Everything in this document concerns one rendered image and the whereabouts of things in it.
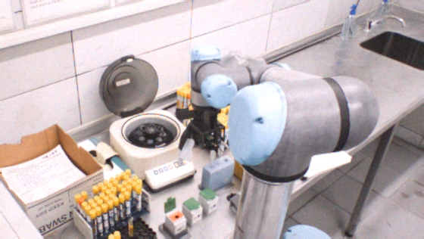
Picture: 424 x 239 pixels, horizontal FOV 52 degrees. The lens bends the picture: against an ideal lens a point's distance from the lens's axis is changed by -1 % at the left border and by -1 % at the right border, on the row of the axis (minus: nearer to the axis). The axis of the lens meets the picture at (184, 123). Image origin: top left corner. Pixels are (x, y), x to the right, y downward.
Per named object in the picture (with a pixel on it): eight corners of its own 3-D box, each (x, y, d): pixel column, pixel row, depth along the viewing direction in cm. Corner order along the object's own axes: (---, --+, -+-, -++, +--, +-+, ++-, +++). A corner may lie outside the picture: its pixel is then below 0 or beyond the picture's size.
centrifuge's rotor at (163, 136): (141, 165, 140) (141, 147, 136) (120, 140, 151) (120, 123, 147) (182, 150, 148) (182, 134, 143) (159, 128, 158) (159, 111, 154)
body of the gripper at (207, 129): (201, 152, 116) (202, 113, 110) (185, 137, 123) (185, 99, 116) (225, 144, 120) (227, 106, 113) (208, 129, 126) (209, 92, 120)
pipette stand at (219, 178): (210, 199, 137) (213, 175, 131) (197, 186, 141) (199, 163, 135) (235, 187, 142) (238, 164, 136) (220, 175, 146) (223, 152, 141)
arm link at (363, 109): (420, 75, 61) (281, 53, 107) (350, 82, 59) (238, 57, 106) (416, 152, 63) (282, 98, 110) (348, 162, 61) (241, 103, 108)
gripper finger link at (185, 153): (179, 173, 118) (196, 144, 117) (169, 162, 123) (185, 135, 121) (187, 175, 120) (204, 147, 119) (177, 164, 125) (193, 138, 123)
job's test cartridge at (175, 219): (174, 239, 121) (175, 224, 118) (164, 228, 124) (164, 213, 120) (185, 232, 123) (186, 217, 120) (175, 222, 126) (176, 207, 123)
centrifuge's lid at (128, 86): (99, 63, 139) (90, 57, 145) (107, 131, 151) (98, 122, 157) (157, 51, 148) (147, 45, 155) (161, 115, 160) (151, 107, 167)
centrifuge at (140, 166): (142, 198, 136) (142, 169, 129) (104, 147, 156) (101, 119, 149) (205, 173, 147) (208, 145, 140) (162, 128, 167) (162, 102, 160)
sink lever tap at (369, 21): (397, 43, 246) (404, 20, 238) (360, 29, 260) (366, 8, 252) (410, 36, 256) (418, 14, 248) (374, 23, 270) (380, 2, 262)
